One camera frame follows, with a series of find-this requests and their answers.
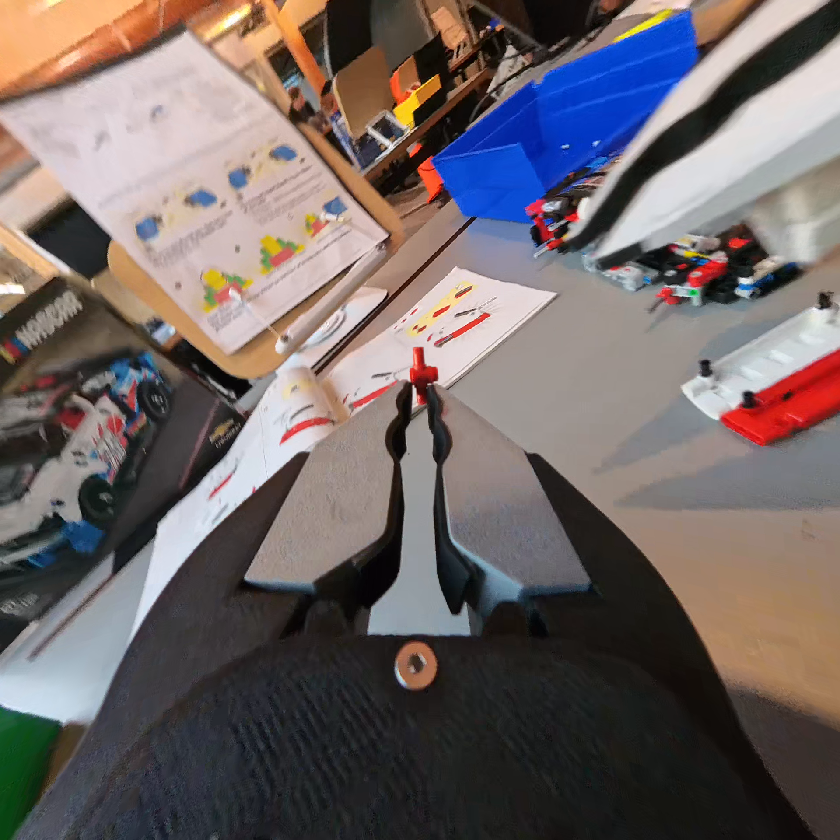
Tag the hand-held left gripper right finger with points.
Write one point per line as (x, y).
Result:
(512, 518)

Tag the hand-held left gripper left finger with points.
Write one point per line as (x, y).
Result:
(328, 518)

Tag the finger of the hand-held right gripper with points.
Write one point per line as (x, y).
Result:
(732, 65)
(754, 164)

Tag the toy brick race car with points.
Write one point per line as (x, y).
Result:
(709, 272)

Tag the small red brick connector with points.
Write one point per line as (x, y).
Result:
(420, 375)

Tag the red and white brick panel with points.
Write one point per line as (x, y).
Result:
(781, 407)

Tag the grey desk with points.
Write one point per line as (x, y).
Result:
(623, 407)

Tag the yellow plastic object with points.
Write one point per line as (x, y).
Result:
(646, 25)

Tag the open instruction booklet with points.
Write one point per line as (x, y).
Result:
(459, 315)

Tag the blue plastic bin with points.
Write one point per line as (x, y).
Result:
(525, 170)

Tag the black toy set box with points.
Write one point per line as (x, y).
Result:
(98, 426)

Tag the yellow plastic bin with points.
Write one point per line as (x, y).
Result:
(420, 98)

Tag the orange object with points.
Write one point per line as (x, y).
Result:
(430, 180)

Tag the cardboard sheet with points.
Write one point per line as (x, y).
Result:
(361, 92)

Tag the printed instruction sheet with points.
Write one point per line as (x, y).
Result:
(197, 164)

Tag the green plastic bin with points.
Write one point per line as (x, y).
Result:
(26, 774)

